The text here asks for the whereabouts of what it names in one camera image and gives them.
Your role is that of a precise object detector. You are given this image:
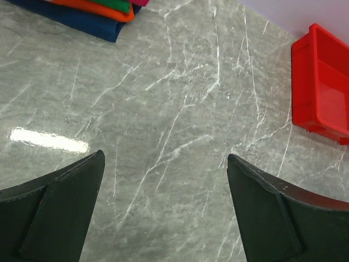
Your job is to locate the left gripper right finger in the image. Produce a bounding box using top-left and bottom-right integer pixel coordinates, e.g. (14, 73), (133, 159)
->
(227, 154), (348, 261)

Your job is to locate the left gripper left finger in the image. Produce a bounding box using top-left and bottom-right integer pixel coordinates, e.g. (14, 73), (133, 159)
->
(1, 150), (105, 261)

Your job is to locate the red plastic tray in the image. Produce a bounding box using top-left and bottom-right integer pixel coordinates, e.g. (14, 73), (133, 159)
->
(291, 23), (348, 146)

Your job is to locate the folded navy blue t shirt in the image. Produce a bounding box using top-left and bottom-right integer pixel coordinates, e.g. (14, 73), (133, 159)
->
(10, 1), (142, 43)

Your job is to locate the folded orange t shirt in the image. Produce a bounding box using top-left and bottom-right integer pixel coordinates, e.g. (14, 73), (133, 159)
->
(49, 0), (135, 22)

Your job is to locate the folded green t shirt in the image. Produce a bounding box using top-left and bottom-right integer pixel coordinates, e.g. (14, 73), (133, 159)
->
(92, 0), (131, 14)

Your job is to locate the folded pink t shirt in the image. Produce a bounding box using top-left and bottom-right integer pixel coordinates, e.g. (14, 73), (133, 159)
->
(130, 0), (150, 7)

